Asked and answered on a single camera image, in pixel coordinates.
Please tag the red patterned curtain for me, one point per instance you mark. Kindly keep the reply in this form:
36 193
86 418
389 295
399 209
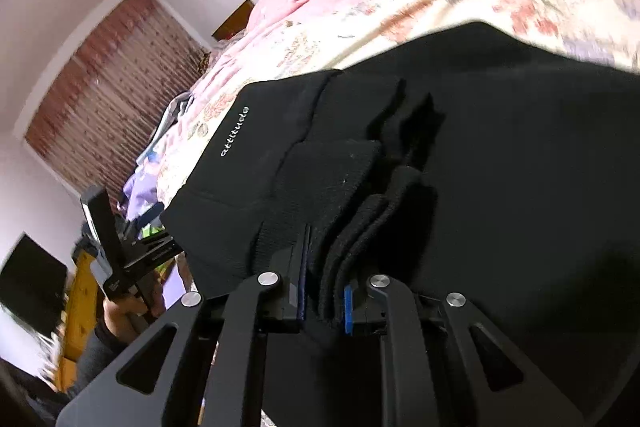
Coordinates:
110 97

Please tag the black television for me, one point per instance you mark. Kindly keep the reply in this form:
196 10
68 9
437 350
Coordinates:
30 282

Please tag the black pants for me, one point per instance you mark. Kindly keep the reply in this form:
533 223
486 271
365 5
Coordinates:
500 157

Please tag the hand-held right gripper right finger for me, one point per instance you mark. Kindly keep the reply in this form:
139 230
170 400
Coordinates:
348 312

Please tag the person's left forearm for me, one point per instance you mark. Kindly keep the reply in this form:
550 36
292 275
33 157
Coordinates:
95 362

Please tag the person's left hand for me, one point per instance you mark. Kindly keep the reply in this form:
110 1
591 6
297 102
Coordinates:
122 317

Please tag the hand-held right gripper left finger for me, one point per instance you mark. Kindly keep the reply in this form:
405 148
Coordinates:
302 282

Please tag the purple cloth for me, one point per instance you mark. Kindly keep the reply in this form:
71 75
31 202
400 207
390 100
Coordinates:
142 187

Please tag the wooden side cabinet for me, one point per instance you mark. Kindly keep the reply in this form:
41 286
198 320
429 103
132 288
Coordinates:
235 19

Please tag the yellow cabinet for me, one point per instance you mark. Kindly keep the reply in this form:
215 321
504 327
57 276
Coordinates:
80 307

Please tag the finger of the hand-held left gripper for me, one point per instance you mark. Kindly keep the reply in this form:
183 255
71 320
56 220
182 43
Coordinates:
155 252

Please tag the floral bedsheet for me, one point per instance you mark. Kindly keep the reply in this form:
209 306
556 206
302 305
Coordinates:
525 2

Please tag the grey white garment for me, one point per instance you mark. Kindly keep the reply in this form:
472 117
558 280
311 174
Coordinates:
175 112

